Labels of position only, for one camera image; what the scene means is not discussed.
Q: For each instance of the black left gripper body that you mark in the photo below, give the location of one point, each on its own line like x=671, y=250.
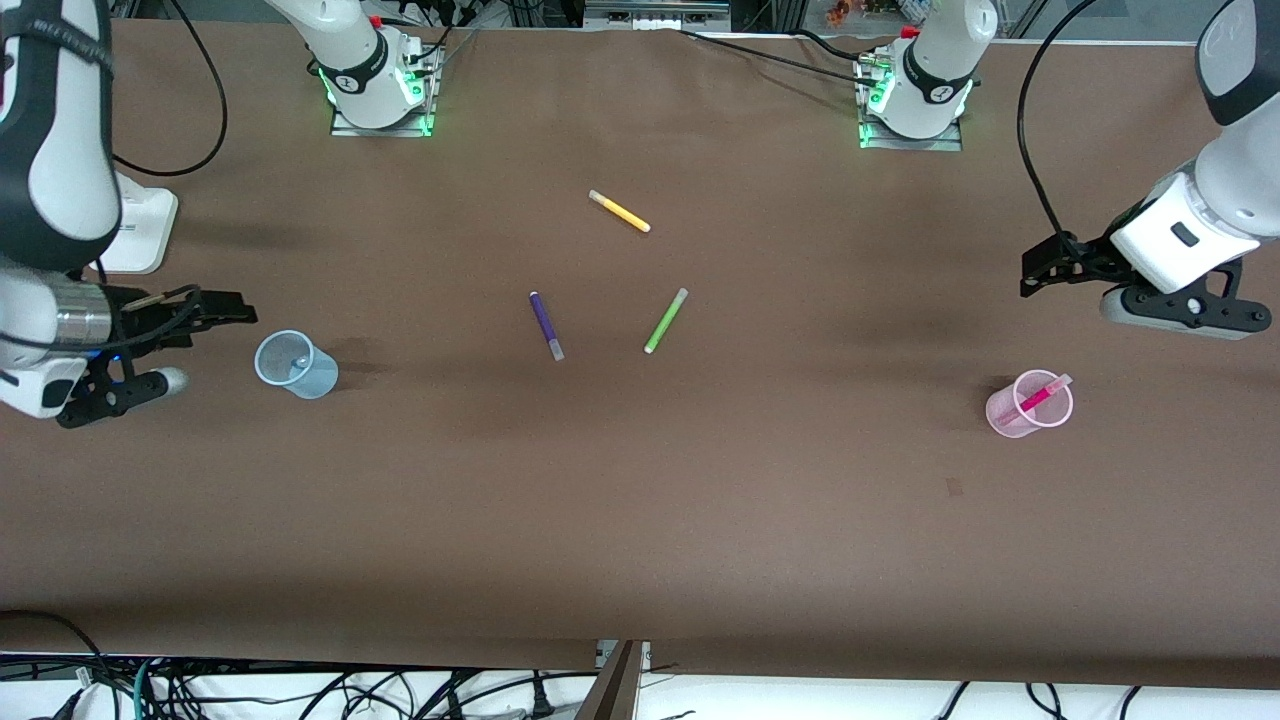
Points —
x=1085, y=260

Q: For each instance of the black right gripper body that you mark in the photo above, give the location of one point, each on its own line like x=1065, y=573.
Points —
x=143, y=319

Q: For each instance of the pink marker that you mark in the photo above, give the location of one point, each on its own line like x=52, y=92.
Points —
x=1038, y=396

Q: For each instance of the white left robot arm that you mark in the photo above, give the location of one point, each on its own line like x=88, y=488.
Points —
x=1190, y=235

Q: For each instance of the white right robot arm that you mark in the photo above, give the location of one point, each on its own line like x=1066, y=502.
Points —
x=60, y=190

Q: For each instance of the white flat box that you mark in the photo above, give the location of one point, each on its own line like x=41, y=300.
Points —
x=150, y=235

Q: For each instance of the translucent blue plastic cup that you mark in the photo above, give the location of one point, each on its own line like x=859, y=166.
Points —
x=298, y=368

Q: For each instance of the translucent pink plastic cup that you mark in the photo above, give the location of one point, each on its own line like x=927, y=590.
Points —
x=1025, y=410

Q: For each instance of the purple marker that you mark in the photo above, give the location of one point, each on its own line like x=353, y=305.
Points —
x=546, y=325

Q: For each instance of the green marker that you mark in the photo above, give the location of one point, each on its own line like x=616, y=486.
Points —
x=665, y=320

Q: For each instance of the yellow marker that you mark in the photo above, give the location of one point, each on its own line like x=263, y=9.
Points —
x=622, y=211

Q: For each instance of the brown table cover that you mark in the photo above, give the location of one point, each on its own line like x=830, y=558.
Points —
x=640, y=540

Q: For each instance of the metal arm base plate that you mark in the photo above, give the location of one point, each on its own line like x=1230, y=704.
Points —
x=345, y=125
x=910, y=142

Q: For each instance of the grey metal frame beam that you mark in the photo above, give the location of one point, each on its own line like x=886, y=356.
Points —
x=615, y=685

